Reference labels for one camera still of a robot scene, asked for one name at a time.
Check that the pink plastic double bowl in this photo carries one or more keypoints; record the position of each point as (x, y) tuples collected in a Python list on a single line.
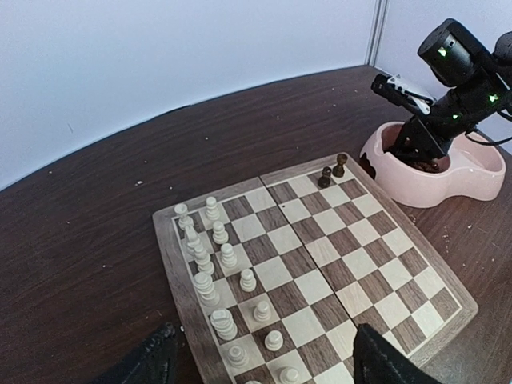
[(469, 170)]

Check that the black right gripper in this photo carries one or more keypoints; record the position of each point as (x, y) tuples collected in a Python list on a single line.
[(479, 85)]

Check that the dark chess piece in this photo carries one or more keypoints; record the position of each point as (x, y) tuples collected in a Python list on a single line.
[(338, 170)]

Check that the dark pawn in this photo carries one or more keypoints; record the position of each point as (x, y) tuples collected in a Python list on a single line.
[(324, 180)]

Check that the aluminium frame post right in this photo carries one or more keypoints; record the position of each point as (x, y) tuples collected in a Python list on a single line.
[(376, 31)]

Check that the white chess pieces row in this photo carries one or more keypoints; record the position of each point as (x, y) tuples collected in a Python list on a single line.
[(243, 258)]

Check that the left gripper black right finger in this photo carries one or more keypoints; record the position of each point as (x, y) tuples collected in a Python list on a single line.
[(377, 361)]

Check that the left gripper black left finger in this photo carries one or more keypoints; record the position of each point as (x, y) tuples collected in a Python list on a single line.
[(153, 361)]

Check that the wooden chess board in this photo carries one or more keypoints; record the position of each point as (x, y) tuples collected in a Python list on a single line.
[(371, 265)]

